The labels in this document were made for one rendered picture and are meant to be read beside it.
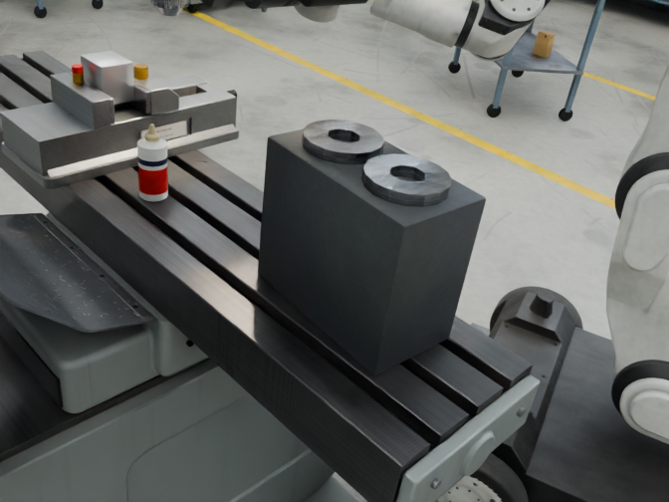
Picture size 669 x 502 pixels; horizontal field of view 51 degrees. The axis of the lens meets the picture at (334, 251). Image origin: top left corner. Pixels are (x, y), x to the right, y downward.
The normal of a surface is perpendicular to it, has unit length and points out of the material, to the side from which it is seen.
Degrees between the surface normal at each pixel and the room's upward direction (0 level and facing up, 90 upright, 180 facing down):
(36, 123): 0
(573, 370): 0
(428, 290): 90
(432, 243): 90
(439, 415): 0
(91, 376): 90
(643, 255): 90
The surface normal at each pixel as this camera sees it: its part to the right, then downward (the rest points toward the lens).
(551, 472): 0.11, -0.84
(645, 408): -0.44, 0.44
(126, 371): 0.69, 0.46
